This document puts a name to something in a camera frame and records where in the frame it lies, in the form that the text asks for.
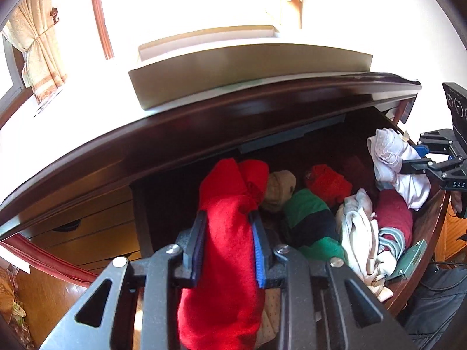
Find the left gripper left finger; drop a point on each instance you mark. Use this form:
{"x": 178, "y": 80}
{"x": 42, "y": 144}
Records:
{"x": 191, "y": 241}

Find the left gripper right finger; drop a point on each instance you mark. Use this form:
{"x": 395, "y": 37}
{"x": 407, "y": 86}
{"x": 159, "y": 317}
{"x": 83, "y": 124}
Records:
{"x": 269, "y": 273}

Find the pink lace-trimmed underwear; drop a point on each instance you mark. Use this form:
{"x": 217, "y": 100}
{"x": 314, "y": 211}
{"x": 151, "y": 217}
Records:
{"x": 388, "y": 150}

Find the beige garment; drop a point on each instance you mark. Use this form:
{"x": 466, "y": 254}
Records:
{"x": 280, "y": 188}

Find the cream quilted bra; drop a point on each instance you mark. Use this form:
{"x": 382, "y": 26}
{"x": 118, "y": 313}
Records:
{"x": 359, "y": 237}

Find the bright red fleece garment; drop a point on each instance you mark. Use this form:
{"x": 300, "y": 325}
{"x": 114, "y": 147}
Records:
{"x": 328, "y": 185}

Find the dark wooden drawer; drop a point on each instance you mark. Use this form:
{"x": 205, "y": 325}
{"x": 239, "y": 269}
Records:
{"x": 332, "y": 162}

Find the green and navy striped garment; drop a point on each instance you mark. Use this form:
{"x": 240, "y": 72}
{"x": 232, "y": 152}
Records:
{"x": 312, "y": 227}

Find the dark red knit garment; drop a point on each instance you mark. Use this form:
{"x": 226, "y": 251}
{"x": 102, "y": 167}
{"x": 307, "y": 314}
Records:
{"x": 394, "y": 218}

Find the green metal lock plate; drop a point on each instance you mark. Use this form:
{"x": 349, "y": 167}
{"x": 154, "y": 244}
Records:
{"x": 408, "y": 262}

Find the dark wooden dresser top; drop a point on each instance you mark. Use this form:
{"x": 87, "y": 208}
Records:
{"x": 180, "y": 135}

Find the dark blue trousers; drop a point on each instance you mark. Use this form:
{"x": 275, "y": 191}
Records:
{"x": 433, "y": 304}

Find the cream patterned curtain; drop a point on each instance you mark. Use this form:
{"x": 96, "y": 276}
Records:
{"x": 31, "y": 30}

